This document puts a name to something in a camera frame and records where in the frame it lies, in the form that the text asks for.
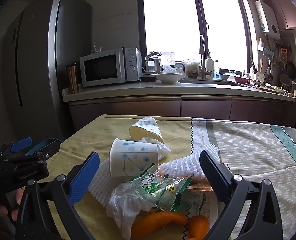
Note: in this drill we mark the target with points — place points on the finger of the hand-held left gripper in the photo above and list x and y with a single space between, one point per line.
21 145
46 148

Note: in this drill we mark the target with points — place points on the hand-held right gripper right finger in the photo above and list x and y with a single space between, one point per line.
214 177

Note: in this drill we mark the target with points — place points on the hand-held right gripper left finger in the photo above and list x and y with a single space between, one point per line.
84 177

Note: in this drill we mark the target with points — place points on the white foam fruit net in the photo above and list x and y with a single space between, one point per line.
185 166
104 180

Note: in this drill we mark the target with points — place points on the clear plastic wrapper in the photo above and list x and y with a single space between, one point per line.
198 201

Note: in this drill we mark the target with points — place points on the large white tissue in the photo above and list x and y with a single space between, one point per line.
123 205

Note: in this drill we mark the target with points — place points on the green snack wrapper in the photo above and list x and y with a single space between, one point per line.
145 178
168 192

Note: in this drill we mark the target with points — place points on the small orange peel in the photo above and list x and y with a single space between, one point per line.
198 226

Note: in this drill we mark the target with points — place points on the white blue dotted paper cup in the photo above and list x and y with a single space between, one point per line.
133 160
148 127

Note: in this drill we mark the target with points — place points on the long orange peel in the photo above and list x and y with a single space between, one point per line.
158 221

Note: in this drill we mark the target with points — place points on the person's left hand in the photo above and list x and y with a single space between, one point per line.
17 197

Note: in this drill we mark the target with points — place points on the yellow grey patterned tablecloth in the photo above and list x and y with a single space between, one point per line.
250 150

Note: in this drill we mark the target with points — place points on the copper travel tumbler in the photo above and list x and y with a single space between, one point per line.
72 80

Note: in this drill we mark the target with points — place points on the grey refrigerator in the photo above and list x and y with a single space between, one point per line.
37 55

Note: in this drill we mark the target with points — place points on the kitchen counter cabinet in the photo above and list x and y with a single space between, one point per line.
150 107

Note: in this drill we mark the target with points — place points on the white microwave oven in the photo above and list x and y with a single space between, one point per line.
102 67

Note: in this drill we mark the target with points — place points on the red dish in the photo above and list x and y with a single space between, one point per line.
241 80

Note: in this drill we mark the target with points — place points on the small white bowl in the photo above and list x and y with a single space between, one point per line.
226 76

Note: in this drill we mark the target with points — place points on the wooden cutting board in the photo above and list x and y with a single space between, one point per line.
270 89

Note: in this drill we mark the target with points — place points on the white ceramic bowl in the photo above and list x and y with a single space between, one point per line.
169 78

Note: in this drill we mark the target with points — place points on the large food jar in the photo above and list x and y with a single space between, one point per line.
191 68

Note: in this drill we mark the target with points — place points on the white slotted spatula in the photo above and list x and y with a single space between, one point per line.
260 76

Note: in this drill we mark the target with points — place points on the white pump bottle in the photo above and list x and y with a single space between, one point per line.
209 66

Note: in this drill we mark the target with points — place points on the clear plastic bag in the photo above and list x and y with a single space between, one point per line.
171 68

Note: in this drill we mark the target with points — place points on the dark red lidded container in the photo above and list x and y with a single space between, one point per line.
148 77

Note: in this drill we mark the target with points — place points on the steel kitchen faucet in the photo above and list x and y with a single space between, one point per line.
202 55

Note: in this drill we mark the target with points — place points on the clear water kettle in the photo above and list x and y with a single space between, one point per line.
153 63

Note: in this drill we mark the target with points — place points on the black frying pan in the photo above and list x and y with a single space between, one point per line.
291 70

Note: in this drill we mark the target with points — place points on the orange grater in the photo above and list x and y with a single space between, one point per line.
284 53

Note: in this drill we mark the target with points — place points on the kitchen window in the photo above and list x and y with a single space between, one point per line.
170 17

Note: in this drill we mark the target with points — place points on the white water heater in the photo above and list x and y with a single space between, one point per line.
266 17

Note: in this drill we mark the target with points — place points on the pink wall cabinet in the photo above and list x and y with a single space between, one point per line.
290 12

